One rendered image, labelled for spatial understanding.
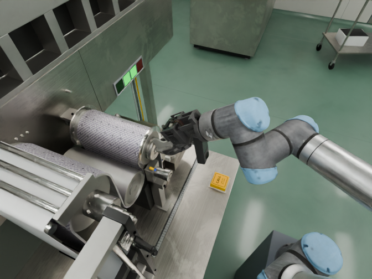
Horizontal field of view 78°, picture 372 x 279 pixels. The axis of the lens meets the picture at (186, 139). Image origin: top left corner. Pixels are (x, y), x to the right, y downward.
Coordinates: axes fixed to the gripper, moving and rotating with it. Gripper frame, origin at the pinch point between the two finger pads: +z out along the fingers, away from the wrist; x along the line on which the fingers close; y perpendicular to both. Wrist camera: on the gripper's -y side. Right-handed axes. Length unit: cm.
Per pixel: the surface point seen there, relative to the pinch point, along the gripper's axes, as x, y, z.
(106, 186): 20.7, 7.3, 0.8
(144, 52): -54, 20, 32
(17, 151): 25.4, 27.1, 3.5
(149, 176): 6.9, -6.1, 8.3
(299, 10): -449, -120, 42
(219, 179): -15.4, -38.4, 8.3
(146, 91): -76, -5, 76
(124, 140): 4.7, 8.8, 5.9
